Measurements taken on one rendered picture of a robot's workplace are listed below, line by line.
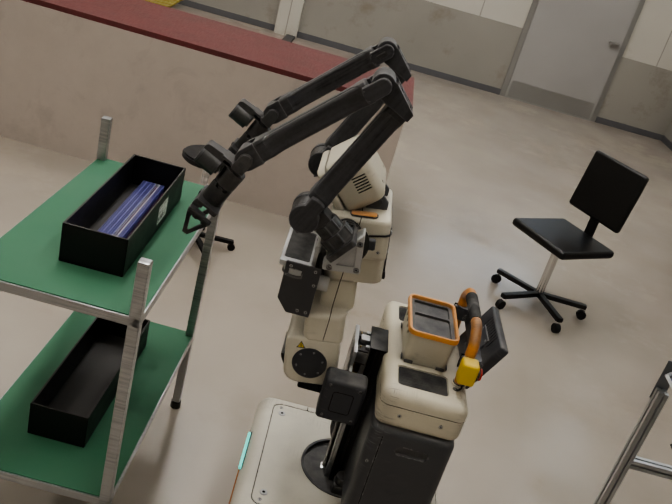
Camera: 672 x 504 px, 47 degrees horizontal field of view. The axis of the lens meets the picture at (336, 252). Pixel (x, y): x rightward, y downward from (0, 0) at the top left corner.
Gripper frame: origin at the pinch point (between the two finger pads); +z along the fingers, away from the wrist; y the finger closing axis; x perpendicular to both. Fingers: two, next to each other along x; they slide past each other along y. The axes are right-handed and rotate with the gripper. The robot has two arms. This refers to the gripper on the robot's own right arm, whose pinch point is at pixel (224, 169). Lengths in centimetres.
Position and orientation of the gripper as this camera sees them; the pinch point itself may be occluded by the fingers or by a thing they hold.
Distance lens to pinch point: 241.7
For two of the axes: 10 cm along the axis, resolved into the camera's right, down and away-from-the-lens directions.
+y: -0.7, 4.2, -9.0
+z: -6.6, 6.6, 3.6
